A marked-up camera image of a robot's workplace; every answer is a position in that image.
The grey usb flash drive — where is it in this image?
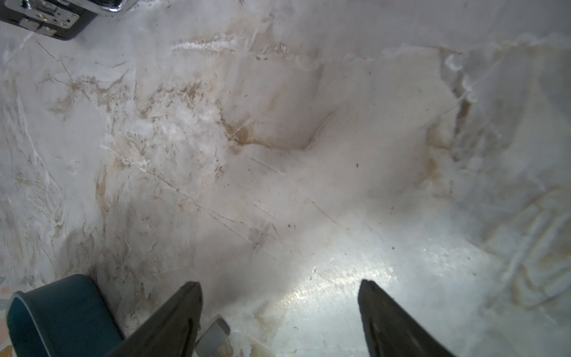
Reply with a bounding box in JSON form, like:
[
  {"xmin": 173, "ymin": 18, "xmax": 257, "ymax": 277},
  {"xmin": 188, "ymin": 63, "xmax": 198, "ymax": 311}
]
[{"xmin": 194, "ymin": 315, "xmax": 231, "ymax": 357}]

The teal plastic storage box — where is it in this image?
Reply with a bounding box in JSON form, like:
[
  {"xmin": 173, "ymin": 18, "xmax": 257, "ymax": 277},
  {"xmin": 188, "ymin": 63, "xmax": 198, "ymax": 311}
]
[{"xmin": 6, "ymin": 275, "xmax": 123, "ymax": 356}]

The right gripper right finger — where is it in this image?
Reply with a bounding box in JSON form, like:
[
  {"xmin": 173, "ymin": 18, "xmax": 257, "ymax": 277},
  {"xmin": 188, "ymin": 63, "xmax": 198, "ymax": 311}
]
[{"xmin": 358, "ymin": 280, "xmax": 453, "ymax": 357}]

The black briefcase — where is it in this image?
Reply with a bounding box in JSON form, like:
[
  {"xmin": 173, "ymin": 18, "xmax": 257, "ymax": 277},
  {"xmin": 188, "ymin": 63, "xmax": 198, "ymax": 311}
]
[{"xmin": 1, "ymin": 0, "xmax": 138, "ymax": 40}]

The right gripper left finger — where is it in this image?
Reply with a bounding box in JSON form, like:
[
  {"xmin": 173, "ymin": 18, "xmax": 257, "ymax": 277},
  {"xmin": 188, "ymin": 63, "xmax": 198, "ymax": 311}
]
[{"xmin": 110, "ymin": 282, "xmax": 203, "ymax": 356}]

